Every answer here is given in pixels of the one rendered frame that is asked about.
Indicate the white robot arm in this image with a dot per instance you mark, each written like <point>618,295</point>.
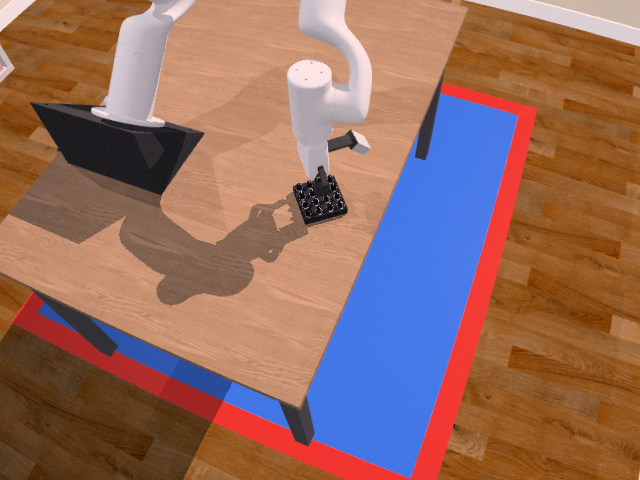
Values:
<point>314,98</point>

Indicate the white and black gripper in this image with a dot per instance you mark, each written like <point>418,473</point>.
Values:
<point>315,159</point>

